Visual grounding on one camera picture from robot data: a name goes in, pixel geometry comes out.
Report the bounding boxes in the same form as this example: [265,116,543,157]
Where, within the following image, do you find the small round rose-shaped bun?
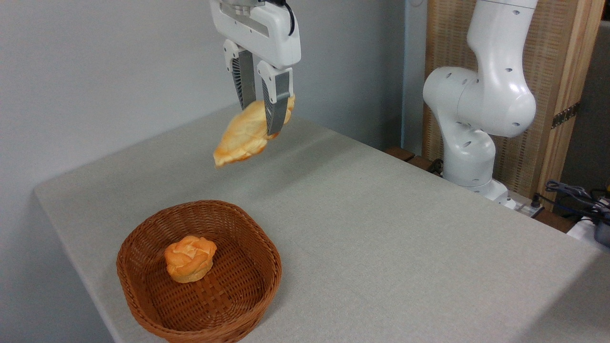
[164,235,217,283]

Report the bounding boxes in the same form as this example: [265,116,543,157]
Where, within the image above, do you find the white block under box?
[567,217,610,251]

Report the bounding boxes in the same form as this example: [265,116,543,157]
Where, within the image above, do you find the metal hinge on screen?
[551,101,580,129]

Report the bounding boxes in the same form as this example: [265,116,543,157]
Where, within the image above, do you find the brown wicker basket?
[116,200,283,343]

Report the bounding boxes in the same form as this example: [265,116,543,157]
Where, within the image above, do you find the long golden bread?
[213,94,296,168]

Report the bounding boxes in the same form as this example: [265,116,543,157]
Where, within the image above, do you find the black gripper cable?
[267,0,295,37]

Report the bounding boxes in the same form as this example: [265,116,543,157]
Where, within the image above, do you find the bundle of dark cables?
[546,180,610,217]

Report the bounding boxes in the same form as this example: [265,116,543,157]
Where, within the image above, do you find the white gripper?
[210,0,302,136]

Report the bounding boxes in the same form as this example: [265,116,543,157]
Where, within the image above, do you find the blue-grey box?
[593,221,610,247]

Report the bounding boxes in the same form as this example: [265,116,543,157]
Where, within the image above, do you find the wooden woven screen panel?
[423,0,606,205]

